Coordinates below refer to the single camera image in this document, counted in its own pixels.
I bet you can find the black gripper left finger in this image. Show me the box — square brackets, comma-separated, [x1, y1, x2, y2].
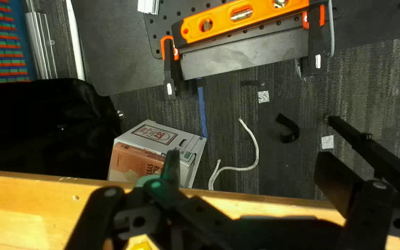
[63, 149, 240, 250]

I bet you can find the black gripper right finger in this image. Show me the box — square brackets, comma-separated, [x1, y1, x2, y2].
[315, 151, 400, 250]

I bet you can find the yellow block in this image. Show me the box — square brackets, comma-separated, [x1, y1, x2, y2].
[124, 233, 162, 250]

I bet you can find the black tripod leg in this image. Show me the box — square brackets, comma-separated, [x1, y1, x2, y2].
[326, 113, 400, 187]

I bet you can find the white orange cardboard box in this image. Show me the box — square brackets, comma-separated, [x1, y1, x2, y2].
[108, 117, 209, 190]

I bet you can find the white paper square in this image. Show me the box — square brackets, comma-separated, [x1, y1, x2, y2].
[320, 133, 337, 151]

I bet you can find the black bag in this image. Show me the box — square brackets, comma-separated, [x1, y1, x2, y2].
[0, 76, 124, 180]

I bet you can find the black curved hook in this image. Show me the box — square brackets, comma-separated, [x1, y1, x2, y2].
[276, 112, 302, 144]

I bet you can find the blue tape strip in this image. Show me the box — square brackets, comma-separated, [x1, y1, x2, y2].
[196, 84, 210, 140]

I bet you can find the white QR tag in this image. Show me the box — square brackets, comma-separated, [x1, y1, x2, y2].
[256, 88, 273, 103]

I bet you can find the white floor strip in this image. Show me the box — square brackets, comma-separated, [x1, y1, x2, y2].
[65, 0, 88, 81]

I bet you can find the black clamp with orange grips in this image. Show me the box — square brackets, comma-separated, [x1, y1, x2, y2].
[301, 2, 337, 77]

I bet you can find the black pegboard plate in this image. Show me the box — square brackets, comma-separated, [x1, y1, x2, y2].
[144, 0, 331, 60]

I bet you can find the black flat board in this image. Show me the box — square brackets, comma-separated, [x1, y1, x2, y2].
[177, 24, 312, 80]

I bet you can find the striped colourful rug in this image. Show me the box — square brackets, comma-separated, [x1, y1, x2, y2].
[0, 0, 37, 85]

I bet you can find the small white box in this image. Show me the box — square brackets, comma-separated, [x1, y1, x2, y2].
[137, 0, 163, 15]

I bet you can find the orange spirit level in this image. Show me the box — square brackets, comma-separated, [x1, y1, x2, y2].
[180, 0, 312, 45]

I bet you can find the white cable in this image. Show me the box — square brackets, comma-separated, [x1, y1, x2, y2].
[208, 116, 262, 191]

